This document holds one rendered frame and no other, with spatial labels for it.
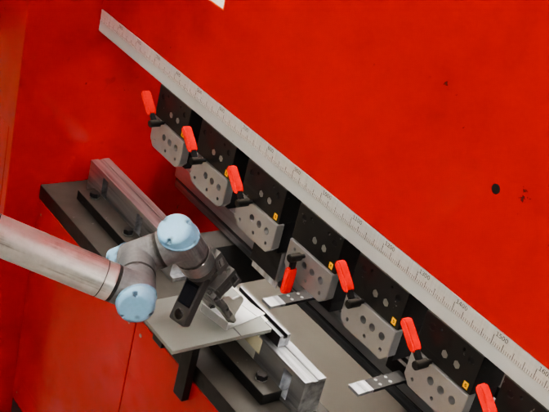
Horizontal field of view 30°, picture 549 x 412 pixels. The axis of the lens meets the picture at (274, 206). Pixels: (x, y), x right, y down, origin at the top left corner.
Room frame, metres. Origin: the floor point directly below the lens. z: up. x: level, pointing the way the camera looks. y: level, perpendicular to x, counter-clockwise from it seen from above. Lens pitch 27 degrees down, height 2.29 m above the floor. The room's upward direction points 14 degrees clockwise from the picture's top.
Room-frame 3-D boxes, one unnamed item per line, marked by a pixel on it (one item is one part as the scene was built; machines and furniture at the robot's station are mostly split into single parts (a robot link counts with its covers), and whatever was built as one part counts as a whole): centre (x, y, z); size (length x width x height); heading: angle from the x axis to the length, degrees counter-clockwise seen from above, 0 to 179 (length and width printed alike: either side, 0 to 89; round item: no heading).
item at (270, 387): (1.95, 0.00, 0.89); 0.30 x 0.05 x 0.03; 42
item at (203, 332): (1.92, 0.09, 1.00); 0.26 x 0.18 x 0.01; 132
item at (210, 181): (2.19, 0.14, 1.26); 0.15 x 0.09 x 0.17; 42
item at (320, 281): (1.89, -0.13, 1.26); 0.15 x 0.09 x 0.17; 42
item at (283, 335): (2.01, -0.03, 0.98); 0.20 x 0.03 x 0.03; 42
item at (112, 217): (2.43, 0.43, 0.89); 0.30 x 0.05 x 0.03; 42
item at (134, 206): (2.43, 0.35, 0.92); 0.50 x 0.06 x 0.10; 42
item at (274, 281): (2.02, -0.02, 1.13); 0.10 x 0.02 x 0.10; 42
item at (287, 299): (2.13, -0.13, 1.01); 0.26 x 0.12 x 0.05; 132
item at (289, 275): (1.86, -0.07, 1.20); 0.04 x 0.02 x 0.10; 132
